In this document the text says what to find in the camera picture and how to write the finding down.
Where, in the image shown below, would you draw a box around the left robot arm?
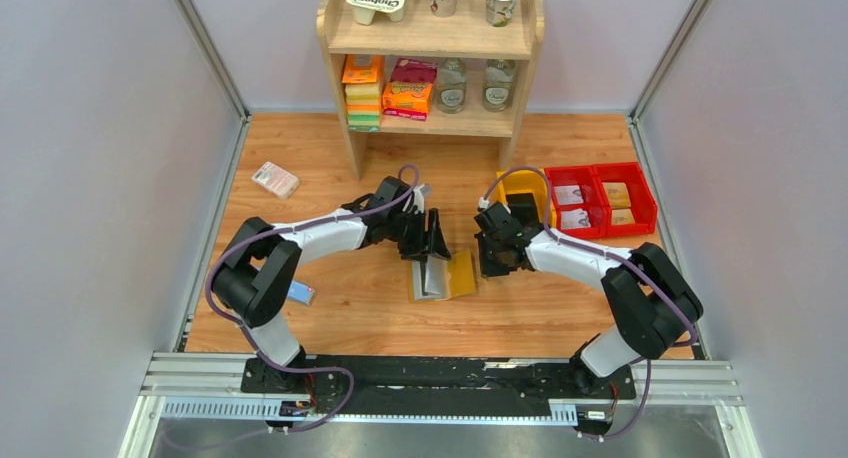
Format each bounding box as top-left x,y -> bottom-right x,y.
204,176 -> 451,373

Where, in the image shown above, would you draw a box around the blue small box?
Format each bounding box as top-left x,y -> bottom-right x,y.
287,281 -> 316,306

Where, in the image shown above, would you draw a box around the pink white card pack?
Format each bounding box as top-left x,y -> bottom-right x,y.
251,161 -> 300,200

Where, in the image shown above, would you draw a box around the yellow plastic bin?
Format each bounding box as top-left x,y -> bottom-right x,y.
495,168 -> 558,229

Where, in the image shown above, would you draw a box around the wooden shelf unit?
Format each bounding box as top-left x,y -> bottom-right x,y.
316,0 -> 545,178

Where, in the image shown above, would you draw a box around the right glass bottle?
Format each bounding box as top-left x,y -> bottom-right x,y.
482,59 -> 516,112

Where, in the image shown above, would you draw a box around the left glass bottle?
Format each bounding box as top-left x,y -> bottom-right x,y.
435,58 -> 467,114

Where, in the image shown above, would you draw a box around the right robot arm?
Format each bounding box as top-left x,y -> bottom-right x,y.
474,199 -> 704,379

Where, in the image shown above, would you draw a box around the right red plastic bin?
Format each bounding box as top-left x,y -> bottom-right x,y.
592,162 -> 658,237

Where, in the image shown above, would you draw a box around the white cards in bin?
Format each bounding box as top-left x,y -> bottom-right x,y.
554,184 -> 591,230

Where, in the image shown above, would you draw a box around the glass bottle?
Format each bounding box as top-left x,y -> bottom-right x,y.
482,59 -> 516,112
435,58 -> 467,114

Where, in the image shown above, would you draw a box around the stack of coloured sponges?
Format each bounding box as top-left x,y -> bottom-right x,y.
342,54 -> 385,132

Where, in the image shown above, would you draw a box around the orange pink snack box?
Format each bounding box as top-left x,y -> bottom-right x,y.
381,58 -> 438,122

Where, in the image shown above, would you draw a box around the aluminium rail frame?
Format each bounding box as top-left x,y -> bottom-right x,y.
137,352 -> 761,457

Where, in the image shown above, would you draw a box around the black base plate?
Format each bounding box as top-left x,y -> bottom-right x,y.
240,355 -> 637,418

